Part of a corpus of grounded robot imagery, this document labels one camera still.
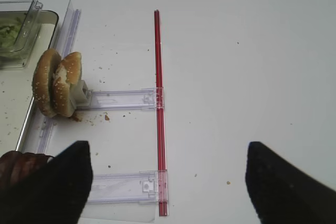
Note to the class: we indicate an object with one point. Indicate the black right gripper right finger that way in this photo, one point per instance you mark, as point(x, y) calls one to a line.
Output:
point(281, 193)

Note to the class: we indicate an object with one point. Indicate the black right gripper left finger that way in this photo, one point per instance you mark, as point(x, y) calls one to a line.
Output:
point(56, 193)

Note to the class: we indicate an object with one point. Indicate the stack of meat slices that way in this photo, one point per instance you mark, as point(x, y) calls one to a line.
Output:
point(16, 165)

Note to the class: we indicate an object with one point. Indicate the green shredded lettuce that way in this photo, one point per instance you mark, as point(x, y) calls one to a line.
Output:
point(10, 28)

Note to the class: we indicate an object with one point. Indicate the metal baking tray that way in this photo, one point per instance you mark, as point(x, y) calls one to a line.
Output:
point(16, 92)

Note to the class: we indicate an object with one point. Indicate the white right upper pusher block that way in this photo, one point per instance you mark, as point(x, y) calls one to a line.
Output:
point(79, 94)

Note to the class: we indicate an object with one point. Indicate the red right boundary strip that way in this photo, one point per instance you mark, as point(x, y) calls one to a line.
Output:
point(163, 204)

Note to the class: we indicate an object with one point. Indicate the sesame bun top outer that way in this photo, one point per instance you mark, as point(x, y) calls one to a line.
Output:
point(42, 81)

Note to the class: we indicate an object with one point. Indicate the sesame bun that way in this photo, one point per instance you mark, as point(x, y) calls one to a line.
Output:
point(42, 81)
point(67, 78)

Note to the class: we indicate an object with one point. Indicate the sesame bun top inner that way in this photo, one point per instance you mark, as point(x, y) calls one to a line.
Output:
point(67, 78)

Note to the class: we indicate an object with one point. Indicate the clear plastic salad container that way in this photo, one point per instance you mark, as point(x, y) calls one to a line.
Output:
point(28, 11)

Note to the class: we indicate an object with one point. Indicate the clear right lower rail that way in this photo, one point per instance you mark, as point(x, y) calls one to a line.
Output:
point(149, 186)

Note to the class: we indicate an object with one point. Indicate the clear rail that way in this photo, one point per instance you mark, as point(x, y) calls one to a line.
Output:
point(144, 99)
point(149, 186)

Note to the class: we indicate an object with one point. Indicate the clear right upper rail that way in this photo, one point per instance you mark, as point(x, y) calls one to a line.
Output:
point(144, 99)

